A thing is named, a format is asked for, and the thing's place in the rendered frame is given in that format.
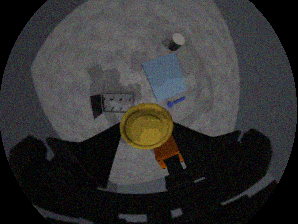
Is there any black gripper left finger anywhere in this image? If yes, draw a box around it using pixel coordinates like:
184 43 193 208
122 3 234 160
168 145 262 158
47 123 121 188

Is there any yellow round plate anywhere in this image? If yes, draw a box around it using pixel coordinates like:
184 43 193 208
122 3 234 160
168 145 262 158
120 104 173 149

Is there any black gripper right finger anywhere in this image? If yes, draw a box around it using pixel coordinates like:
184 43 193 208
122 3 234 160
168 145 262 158
172 121 241 181

